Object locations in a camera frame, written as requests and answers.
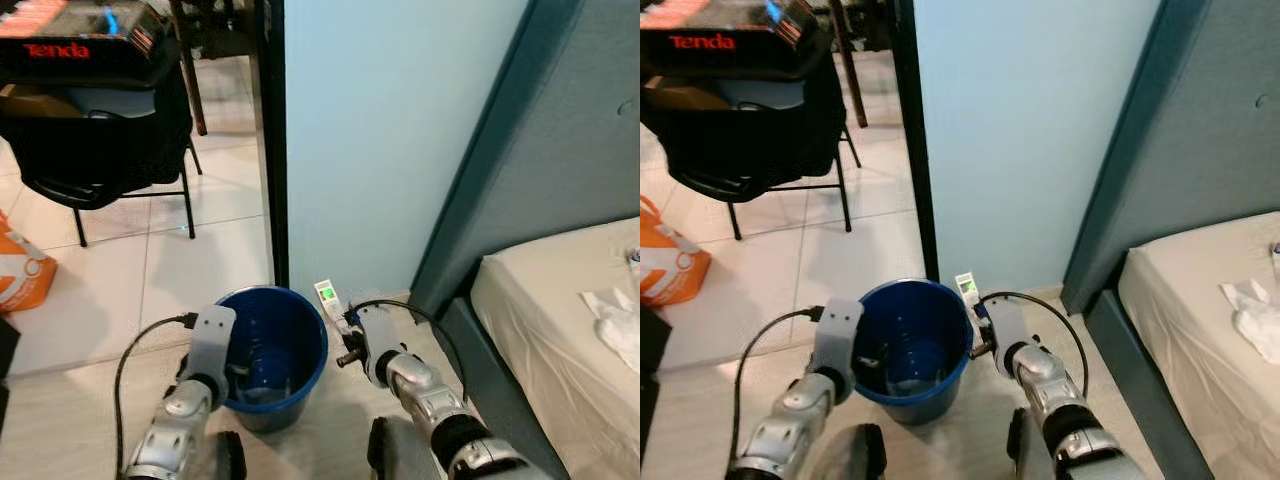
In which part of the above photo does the black door frame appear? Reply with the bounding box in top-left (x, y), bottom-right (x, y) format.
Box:
top-left (892, 0), bottom-right (942, 285)
top-left (250, 0), bottom-right (292, 291)

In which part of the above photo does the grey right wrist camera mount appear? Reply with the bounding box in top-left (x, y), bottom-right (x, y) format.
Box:
top-left (351, 302), bottom-right (403, 389)
top-left (984, 297), bottom-right (1033, 379)

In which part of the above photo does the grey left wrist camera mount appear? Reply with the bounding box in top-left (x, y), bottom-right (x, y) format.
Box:
top-left (811, 297), bottom-right (867, 389)
top-left (182, 304), bottom-right (239, 388)

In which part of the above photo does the black wardrobe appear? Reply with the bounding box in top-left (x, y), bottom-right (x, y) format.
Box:
top-left (0, 315), bottom-right (23, 441)
top-left (640, 304), bottom-right (674, 423)

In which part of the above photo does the black folding chair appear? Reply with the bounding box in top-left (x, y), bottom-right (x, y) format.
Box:
top-left (0, 55), bottom-right (204, 249)
top-left (640, 50), bottom-right (865, 243)

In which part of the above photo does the clear plastic wrapper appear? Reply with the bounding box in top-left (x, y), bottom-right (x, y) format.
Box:
top-left (880, 343), bottom-right (939, 399)
top-left (238, 343), bottom-right (289, 401)

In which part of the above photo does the white tissue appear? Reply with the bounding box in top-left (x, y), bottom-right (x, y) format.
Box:
top-left (1219, 277), bottom-right (1280, 365)
top-left (579, 284), bottom-right (641, 373)

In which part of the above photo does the black red Tenda box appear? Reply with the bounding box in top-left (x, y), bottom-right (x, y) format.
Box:
top-left (0, 0), bottom-right (167, 89)
top-left (640, 0), bottom-right (833, 85)

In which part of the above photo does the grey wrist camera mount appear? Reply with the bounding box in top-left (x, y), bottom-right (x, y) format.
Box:
top-left (182, 304), bottom-right (239, 388)
top-left (984, 297), bottom-right (1033, 379)
top-left (351, 302), bottom-right (403, 389)
top-left (811, 297), bottom-right (867, 389)

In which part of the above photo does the beige bed mattress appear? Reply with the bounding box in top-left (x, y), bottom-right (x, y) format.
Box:
top-left (1117, 209), bottom-right (1280, 480)
top-left (469, 217), bottom-right (641, 476)

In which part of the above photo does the teal upholstered headboard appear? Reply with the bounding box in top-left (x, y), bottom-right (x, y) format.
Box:
top-left (408, 0), bottom-right (641, 319)
top-left (1058, 0), bottom-right (1280, 316)

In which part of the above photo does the brown cardboard box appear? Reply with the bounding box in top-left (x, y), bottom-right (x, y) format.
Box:
top-left (644, 77), bottom-right (733, 113)
top-left (0, 84), bottom-right (83, 121)

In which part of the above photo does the blue plastic bucket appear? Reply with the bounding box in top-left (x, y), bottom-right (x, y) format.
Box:
top-left (852, 277), bottom-right (975, 427)
top-left (214, 285), bottom-right (330, 434)

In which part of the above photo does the orange white shopping bag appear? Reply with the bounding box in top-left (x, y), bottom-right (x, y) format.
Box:
top-left (0, 210), bottom-right (59, 315)
top-left (640, 195), bottom-right (714, 308)

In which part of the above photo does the silver right robot leg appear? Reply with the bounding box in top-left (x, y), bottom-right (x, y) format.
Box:
top-left (1004, 404), bottom-right (1053, 480)
top-left (366, 414), bottom-right (446, 480)

